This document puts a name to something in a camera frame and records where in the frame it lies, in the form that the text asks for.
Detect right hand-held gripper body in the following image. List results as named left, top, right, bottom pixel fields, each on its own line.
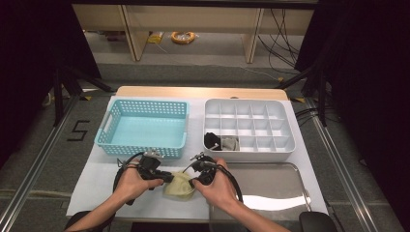
left=183, top=152, right=218, bottom=188

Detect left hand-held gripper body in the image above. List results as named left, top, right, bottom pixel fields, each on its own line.
left=137, top=149, right=166, bottom=181

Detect black sock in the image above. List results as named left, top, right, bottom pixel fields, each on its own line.
left=203, top=131, right=222, bottom=152
left=206, top=136, right=222, bottom=152

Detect grey sock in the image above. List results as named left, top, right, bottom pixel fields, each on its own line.
left=220, top=135, right=241, bottom=152

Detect light blue plastic basket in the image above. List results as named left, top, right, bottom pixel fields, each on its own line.
left=94, top=99, right=190, bottom=160

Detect translucent box lid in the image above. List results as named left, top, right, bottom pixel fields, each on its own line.
left=207, top=161, right=312, bottom=232

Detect white divided storage box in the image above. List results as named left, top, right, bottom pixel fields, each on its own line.
left=202, top=98, right=297, bottom=163

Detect person's right hand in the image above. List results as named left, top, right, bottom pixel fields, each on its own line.
left=191, top=157, right=240, bottom=211

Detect person's left hand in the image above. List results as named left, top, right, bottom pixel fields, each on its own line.
left=112, top=159, right=165, bottom=205

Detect black tripod stand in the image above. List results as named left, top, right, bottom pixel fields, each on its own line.
left=52, top=66, right=115, bottom=128
left=275, top=66, right=328, bottom=128

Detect yellow packet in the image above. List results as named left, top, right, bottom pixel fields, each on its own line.
left=147, top=31, right=165, bottom=44

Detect dark brown box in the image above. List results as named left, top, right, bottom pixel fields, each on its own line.
left=104, top=30, right=126, bottom=42

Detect beige wooden desk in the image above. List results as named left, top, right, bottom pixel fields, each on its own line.
left=72, top=3, right=315, bottom=64

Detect black curtain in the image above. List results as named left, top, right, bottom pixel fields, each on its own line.
left=0, top=0, right=103, bottom=168
left=294, top=0, right=410, bottom=223

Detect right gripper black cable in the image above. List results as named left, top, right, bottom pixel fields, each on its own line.
left=214, top=163, right=245, bottom=205

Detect black floor cable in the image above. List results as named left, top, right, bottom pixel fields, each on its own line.
left=294, top=115, right=323, bottom=128
left=294, top=107, right=323, bottom=119

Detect aluminium floor rail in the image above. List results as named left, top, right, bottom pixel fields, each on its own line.
left=304, top=96, right=380, bottom=232
left=0, top=95, right=80, bottom=232

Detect orange cable coil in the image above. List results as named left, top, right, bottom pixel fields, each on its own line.
left=170, top=30, right=196, bottom=45

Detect tangled black cables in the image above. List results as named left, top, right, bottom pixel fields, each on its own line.
left=257, top=8, right=303, bottom=71

